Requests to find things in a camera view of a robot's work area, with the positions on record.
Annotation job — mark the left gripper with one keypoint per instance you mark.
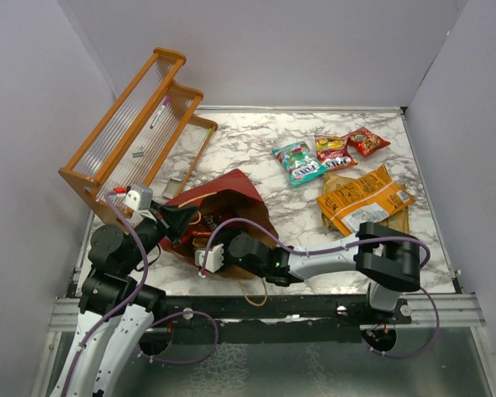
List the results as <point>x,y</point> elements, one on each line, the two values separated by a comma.
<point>172,220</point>

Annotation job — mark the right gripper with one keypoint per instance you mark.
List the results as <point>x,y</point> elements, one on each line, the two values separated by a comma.
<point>226,246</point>

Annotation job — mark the red Doritos chips bag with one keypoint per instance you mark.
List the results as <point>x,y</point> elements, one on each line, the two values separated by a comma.
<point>199,232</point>

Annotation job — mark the red paper bag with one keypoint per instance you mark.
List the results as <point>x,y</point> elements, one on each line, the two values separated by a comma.
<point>232,191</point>

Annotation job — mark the teal Fox's candy bag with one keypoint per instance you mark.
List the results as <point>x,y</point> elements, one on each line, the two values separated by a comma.
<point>300,163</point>

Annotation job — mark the orange Nutter snack bag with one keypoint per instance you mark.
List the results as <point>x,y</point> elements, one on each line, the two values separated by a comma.
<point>370,198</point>

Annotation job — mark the orange Fox's fruits candy bag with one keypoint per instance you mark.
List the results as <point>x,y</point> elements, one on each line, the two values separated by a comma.
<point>332,152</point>

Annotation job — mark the gold crispy chips bag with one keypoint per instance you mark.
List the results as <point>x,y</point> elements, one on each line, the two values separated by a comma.
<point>399,221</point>

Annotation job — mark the red snack packet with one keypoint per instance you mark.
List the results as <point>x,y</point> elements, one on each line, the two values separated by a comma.
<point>366,142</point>

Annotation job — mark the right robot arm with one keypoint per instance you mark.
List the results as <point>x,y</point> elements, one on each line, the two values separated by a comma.
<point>392,260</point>

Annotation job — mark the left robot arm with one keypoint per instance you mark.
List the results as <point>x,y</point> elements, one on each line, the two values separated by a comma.
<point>115,309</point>

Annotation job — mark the grey flat card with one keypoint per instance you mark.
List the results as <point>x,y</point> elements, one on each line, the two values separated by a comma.
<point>172,188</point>

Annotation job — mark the wooden tiered rack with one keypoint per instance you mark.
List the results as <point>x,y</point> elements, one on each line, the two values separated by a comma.
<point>171,150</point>

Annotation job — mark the pink marker pen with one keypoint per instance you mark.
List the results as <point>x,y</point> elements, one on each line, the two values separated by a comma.
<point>159,110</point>

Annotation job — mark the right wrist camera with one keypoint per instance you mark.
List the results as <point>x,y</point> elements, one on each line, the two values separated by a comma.
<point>209,262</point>

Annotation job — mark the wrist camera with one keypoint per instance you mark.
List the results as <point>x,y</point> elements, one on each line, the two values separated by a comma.
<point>209,262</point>
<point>137,198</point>

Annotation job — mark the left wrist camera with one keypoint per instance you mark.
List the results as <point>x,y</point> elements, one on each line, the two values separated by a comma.
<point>137,198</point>

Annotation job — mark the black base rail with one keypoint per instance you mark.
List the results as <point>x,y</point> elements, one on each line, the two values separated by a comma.
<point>289,318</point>

